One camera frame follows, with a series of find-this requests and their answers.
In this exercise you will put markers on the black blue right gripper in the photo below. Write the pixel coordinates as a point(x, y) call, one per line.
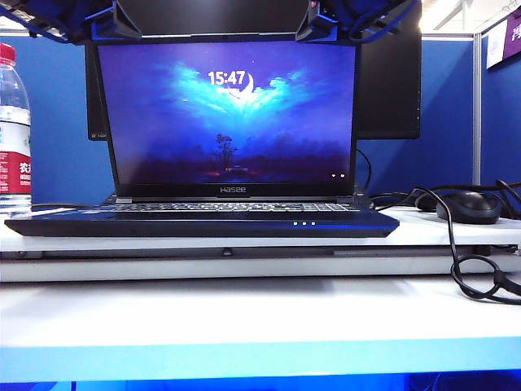
point(342, 18)

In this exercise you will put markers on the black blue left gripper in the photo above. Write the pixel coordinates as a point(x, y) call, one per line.
point(89, 18)

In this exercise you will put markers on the black laptop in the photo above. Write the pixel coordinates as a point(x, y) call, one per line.
point(228, 122)

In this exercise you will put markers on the black computer monitor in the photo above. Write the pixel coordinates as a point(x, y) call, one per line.
point(386, 81)

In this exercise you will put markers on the clear red-label water bottle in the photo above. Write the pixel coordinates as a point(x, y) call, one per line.
point(14, 122)

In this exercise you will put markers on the blue office partition panel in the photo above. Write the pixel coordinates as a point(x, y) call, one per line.
point(500, 130)
point(447, 122)

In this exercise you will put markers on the purple white poster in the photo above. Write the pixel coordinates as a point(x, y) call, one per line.
point(506, 40)

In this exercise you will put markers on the black grey computer mouse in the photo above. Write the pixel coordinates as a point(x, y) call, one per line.
point(472, 207)

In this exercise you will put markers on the white desk riser platform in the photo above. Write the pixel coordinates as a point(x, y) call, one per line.
point(244, 269)

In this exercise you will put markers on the silver partition post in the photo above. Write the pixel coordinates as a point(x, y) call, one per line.
point(477, 110)

